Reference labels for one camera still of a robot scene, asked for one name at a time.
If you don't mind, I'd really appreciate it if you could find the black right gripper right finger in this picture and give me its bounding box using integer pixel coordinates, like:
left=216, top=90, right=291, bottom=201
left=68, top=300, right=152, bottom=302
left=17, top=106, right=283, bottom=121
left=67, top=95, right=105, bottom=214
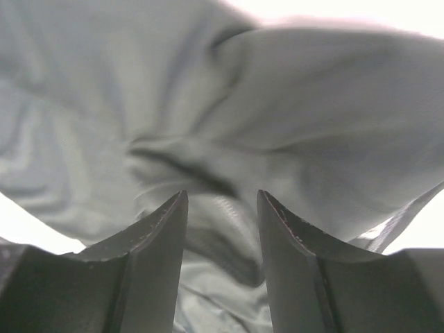
left=257, top=191, right=443, bottom=333

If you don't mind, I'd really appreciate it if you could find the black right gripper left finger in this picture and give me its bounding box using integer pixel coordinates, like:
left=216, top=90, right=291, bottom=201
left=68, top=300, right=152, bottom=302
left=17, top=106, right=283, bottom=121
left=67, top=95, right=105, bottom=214
left=1, top=191, right=188, bottom=333

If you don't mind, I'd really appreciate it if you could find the grey t shirt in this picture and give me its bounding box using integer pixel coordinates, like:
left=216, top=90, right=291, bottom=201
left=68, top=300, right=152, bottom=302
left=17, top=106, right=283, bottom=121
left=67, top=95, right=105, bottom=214
left=1, top=1, right=443, bottom=332

